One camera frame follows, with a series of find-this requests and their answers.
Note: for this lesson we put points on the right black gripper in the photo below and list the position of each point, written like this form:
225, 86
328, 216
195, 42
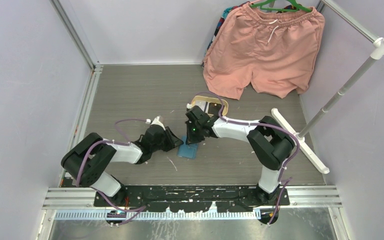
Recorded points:
190, 139

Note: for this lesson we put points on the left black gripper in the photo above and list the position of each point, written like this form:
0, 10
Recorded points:
173, 141

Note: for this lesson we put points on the blue card holder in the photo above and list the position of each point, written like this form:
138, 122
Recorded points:
187, 151

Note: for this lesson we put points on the white card with picture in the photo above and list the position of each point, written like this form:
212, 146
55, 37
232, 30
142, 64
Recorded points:
204, 105

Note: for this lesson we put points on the black credit card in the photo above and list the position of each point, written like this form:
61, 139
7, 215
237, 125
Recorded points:
214, 108

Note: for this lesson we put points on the beige oval tray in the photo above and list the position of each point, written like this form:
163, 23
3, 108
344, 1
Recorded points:
223, 102

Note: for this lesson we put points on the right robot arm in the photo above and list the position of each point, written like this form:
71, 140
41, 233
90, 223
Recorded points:
271, 144

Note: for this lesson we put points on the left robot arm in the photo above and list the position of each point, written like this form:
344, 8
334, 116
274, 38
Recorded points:
88, 160

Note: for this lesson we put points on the pink shorts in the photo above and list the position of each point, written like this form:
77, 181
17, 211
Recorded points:
275, 53

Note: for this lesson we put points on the colourful patterned garment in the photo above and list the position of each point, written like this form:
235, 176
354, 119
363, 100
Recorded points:
220, 22

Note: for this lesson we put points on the green clothes hanger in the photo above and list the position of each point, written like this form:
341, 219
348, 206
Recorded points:
279, 6

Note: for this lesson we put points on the white clothes rack stand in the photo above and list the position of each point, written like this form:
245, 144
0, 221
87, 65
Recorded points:
376, 55

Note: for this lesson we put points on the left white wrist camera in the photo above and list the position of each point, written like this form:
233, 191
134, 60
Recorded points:
156, 123

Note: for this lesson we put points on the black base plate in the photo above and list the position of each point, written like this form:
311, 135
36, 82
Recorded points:
199, 198

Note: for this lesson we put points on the aluminium front rail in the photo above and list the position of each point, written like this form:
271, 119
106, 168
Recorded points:
78, 204

